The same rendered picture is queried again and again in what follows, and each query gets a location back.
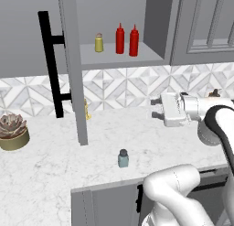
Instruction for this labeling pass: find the short black cabinet handle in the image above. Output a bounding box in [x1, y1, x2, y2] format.
[135, 184, 144, 214]

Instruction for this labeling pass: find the dark brown soap dispenser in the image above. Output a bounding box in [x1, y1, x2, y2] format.
[207, 88, 222, 98]

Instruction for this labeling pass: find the closed grey wall cabinet door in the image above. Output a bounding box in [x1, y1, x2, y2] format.
[169, 0, 234, 67]

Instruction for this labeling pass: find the blue-grey shaker with dark cap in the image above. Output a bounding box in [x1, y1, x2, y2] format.
[117, 148, 130, 169]

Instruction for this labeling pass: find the dark grey dishwasher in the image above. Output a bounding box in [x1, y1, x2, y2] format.
[186, 167, 234, 226]

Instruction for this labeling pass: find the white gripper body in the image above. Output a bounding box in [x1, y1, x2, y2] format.
[160, 92, 188, 128]

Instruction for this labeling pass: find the grey open wall cabinet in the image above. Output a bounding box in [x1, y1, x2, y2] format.
[74, 0, 184, 71]

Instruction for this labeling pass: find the yellow shaker with brown cap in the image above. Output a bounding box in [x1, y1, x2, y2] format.
[94, 32, 105, 53]

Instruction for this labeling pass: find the long black door handle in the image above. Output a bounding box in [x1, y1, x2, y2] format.
[37, 10, 73, 119]

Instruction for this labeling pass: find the open grey wall cabinet door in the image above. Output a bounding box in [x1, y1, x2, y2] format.
[0, 0, 90, 146]

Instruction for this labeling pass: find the grey base cabinet door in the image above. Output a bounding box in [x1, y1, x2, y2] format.
[70, 179, 144, 226]

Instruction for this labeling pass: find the yellow condiment bottle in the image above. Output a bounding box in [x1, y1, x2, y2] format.
[83, 98, 92, 121]

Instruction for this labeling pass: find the red condiment bottle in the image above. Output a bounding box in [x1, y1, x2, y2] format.
[114, 22, 126, 55]
[128, 23, 141, 58]

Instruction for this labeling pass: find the succulent in olive pot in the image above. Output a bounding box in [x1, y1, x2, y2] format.
[0, 113, 31, 152]

